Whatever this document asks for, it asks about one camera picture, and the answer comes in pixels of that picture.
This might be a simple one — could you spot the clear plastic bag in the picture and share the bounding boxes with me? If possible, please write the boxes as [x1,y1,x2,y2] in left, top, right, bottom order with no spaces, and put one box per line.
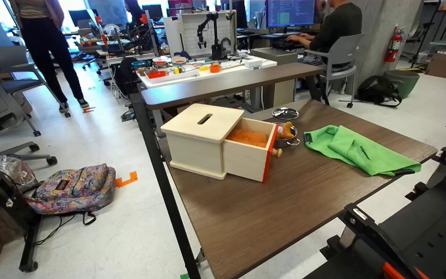
[0,153,41,193]

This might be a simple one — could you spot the steel pot lid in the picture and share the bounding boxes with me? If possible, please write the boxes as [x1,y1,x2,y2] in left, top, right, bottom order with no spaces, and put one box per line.
[272,105,303,122]

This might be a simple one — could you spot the orange toy block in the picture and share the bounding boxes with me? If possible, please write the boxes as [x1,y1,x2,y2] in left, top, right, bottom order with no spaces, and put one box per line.
[146,68,169,80]

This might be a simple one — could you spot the white tray with toys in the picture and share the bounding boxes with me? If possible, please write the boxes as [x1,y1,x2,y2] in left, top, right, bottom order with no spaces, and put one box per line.
[137,52,279,90]

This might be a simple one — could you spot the light wooden box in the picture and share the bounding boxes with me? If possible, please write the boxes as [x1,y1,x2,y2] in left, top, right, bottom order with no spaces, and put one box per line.
[160,102,247,181]

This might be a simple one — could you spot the small steel pot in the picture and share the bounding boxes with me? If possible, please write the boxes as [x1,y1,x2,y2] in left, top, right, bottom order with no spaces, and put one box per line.
[275,121,303,149]

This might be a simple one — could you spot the grey desk chair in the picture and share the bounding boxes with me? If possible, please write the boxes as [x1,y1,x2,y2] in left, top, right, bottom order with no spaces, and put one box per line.
[304,32,366,110]

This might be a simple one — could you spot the cardboard box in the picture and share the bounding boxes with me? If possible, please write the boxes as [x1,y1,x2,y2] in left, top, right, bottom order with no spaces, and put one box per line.
[426,49,446,79]

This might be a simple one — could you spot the standing person black trousers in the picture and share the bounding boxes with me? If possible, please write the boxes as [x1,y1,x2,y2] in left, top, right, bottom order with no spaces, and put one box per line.
[10,0,93,118]

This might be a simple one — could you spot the seated person dark shirt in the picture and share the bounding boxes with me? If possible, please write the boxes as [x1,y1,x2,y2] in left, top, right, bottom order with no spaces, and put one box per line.
[287,0,364,54]

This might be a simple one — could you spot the brown wooden desk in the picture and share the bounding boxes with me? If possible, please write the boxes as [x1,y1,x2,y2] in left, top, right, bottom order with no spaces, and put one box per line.
[140,60,327,111]

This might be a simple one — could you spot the black metal stand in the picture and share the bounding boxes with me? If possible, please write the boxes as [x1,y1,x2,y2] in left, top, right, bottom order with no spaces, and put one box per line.
[0,138,42,274]

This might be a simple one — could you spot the black keyboard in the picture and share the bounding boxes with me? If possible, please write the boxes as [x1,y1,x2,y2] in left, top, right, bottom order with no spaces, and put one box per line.
[272,37,309,52]

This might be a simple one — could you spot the computer monitor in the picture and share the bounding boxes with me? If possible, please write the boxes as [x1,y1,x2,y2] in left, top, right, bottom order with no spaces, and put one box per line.
[265,0,318,29]

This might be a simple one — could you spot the orange plastic bracket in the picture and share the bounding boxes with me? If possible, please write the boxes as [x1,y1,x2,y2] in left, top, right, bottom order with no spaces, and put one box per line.
[114,170,140,189]

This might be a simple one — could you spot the wooden drawer orange front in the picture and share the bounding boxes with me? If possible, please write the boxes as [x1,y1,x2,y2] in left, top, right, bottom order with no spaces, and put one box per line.
[222,116,286,184]

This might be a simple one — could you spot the green storage bin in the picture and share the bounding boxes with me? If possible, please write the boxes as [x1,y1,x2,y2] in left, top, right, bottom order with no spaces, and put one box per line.
[385,68,422,100]

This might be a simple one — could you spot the red fire extinguisher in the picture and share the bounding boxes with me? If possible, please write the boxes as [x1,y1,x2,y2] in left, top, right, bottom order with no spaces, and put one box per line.
[383,25,406,65]

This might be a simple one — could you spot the black backpack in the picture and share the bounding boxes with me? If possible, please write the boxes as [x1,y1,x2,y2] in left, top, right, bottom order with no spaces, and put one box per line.
[355,74,405,108]

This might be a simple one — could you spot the brown orange toy figure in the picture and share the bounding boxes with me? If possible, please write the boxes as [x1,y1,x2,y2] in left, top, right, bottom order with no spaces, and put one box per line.
[278,121,298,141]

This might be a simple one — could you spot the black table leg frame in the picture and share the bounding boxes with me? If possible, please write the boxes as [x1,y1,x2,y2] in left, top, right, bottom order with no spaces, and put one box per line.
[129,91,203,279]

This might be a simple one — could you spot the colourful patterned backpack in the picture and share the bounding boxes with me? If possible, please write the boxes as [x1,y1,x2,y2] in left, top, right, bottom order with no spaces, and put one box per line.
[25,162,118,226]

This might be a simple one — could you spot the beige cabinet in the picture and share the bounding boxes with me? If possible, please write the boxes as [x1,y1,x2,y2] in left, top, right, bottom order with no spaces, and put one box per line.
[262,77,298,108]

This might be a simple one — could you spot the green microfiber cloth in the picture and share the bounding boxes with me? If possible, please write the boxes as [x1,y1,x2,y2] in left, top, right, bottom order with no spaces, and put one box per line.
[303,124,423,178]

